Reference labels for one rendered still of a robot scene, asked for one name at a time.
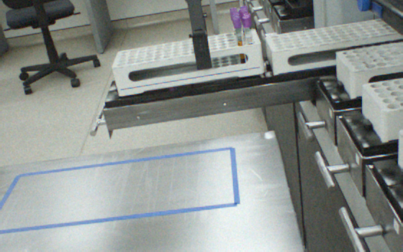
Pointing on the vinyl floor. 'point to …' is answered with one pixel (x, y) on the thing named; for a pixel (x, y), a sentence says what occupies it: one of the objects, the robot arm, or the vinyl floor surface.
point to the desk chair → (34, 9)
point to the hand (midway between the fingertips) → (202, 48)
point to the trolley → (154, 200)
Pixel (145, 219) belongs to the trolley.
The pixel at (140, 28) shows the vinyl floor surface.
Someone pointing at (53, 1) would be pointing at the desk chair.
